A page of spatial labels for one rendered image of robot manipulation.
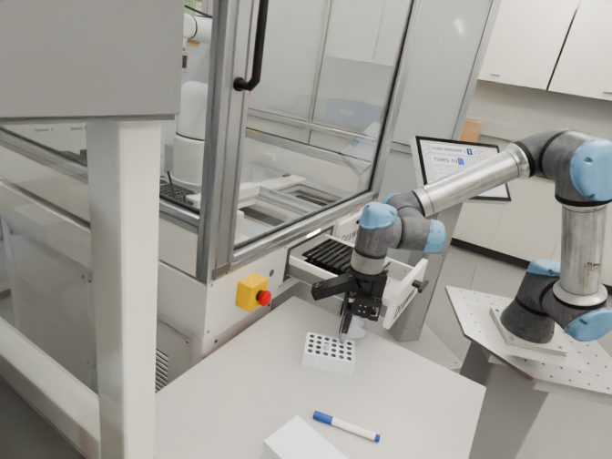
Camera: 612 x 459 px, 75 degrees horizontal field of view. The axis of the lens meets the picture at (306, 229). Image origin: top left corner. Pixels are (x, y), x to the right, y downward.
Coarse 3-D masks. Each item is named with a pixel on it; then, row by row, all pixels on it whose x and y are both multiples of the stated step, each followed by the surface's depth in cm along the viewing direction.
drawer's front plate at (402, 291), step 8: (424, 264) 122; (416, 272) 115; (408, 280) 109; (400, 288) 105; (408, 288) 111; (416, 288) 123; (392, 296) 102; (400, 296) 104; (392, 304) 103; (400, 304) 108; (392, 312) 103; (400, 312) 113; (384, 320) 105; (392, 320) 105
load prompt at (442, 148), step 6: (432, 144) 191; (438, 144) 193; (432, 150) 190; (438, 150) 192; (444, 150) 193; (450, 150) 194; (456, 150) 196; (462, 150) 197; (468, 150) 199; (474, 150) 200; (468, 156) 198; (474, 156) 199
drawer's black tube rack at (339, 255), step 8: (328, 240) 134; (312, 248) 126; (320, 248) 127; (328, 248) 128; (336, 248) 129; (344, 248) 130; (352, 248) 131; (304, 256) 121; (312, 256) 120; (320, 256) 121; (328, 256) 123; (336, 256) 123; (344, 256) 125; (312, 264) 122; (320, 264) 123; (328, 264) 117; (336, 264) 118; (344, 264) 119; (336, 272) 119; (344, 272) 115
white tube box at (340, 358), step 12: (312, 336) 102; (324, 336) 102; (312, 348) 97; (336, 348) 99; (348, 348) 100; (312, 360) 95; (324, 360) 95; (336, 360) 95; (348, 360) 95; (348, 372) 96
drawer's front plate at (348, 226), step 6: (354, 216) 151; (360, 216) 154; (342, 222) 143; (348, 222) 146; (354, 222) 152; (342, 228) 143; (348, 228) 148; (354, 228) 154; (336, 234) 143; (342, 234) 145; (348, 234) 150; (348, 240) 152
